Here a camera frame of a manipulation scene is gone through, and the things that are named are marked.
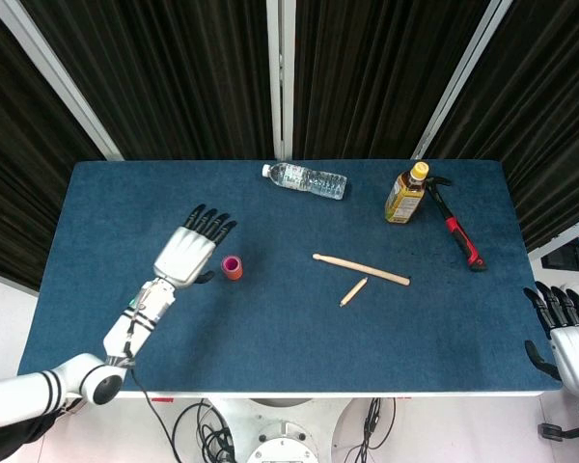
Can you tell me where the red and black hammer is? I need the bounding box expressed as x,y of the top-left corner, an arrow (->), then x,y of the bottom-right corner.
423,176 -> 487,273

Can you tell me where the clear plastic water bottle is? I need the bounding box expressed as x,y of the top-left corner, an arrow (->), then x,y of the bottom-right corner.
262,162 -> 348,201

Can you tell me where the thin black cable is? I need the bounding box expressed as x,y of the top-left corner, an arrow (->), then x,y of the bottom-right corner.
340,397 -> 397,463

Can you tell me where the short wooden pen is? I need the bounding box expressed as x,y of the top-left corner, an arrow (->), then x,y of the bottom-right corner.
339,277 -> 370,309

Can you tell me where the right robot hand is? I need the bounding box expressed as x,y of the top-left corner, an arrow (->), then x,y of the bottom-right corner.
523,281 -> 579,401

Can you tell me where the tea bottle with yellow cap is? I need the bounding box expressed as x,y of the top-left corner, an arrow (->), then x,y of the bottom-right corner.
384,161 -> 430,225

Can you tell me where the black bag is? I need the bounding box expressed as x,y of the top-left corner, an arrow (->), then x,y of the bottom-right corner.
0,409 -> 62,462

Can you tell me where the black pleated curtain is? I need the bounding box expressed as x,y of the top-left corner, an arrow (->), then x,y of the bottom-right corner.
0,0 -> 110,293
427,0 -> 579,252
21,0 -> 276,161
292,0 -> 491,161

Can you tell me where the blue fabric table cover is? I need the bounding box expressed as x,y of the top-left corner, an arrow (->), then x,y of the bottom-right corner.
17,160 -> 564,393

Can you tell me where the black caster wheel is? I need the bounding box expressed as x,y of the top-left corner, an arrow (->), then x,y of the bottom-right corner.
538,422 -> 579,442

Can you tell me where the wooden drumstick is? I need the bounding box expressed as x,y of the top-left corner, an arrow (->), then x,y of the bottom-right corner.
312,253 -> 412,287

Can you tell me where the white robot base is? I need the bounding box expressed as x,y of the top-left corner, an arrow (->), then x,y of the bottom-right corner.
205,397 -> 351,463

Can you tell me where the black device with blue light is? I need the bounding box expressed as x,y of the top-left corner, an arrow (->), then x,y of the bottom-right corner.
539,234 -> 579,271

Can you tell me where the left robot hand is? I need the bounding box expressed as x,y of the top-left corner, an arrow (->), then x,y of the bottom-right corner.
152,204 -> 238,289

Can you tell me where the white metal frame post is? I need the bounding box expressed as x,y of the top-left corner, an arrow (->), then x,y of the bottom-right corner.
265,0 -> 296,160
409,0 -> 506,160
0,0 -> 124,161
528,216 -> 579,261

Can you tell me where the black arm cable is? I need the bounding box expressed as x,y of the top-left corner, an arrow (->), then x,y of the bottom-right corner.
123,313 -> 179,463

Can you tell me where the black cable bundle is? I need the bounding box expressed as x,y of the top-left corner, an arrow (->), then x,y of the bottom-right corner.
171,397 -> 237,463

